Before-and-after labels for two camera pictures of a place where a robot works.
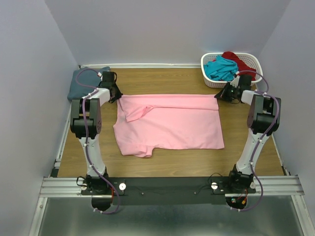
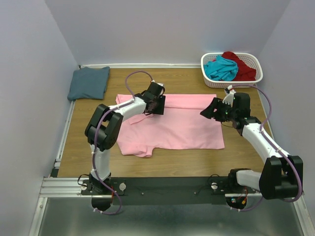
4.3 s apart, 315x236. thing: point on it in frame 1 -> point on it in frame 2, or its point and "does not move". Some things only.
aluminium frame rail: (280, 186) does not move
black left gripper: (118, 95) -> (160, 110)
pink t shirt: (180, 122) does not move
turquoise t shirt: (221, 69) does not move
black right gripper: (222, 93) -> (217, 103)
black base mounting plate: (169, 191) does not move
